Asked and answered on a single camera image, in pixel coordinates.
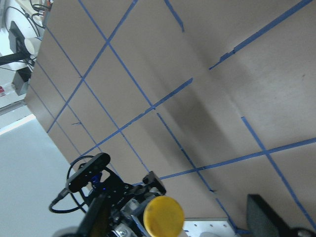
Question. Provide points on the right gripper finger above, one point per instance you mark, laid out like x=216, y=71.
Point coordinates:
x=263, y=221

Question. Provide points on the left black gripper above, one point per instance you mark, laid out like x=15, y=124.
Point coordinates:
x=116, y=208

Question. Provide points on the yellow push button switch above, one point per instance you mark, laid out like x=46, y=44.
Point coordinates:
x=163, y=217

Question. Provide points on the brown paper table cover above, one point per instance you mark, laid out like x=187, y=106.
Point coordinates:
x=217, y=97

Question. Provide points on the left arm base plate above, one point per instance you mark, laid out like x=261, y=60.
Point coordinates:
x=209, y=227

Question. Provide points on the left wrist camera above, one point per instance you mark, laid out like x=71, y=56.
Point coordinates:
x=84, y=175

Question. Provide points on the black camera stand base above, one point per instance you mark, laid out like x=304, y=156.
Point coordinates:
x=20, y=54

